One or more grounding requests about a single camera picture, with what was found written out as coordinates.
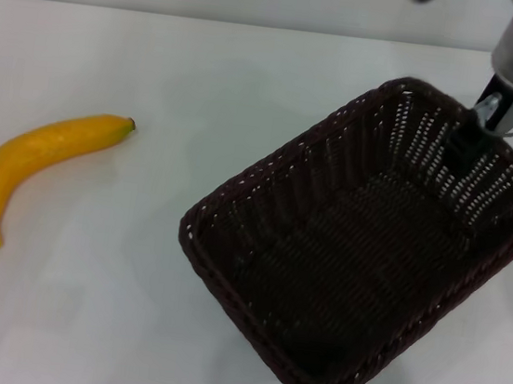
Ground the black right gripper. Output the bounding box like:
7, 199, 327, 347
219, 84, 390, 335
440, 67, 513, 186

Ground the dark brown woven basket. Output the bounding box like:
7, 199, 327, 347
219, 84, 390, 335
160, 51, 513, 384

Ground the yellow banana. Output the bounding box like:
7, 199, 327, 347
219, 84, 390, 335
0, 100, 138, 265

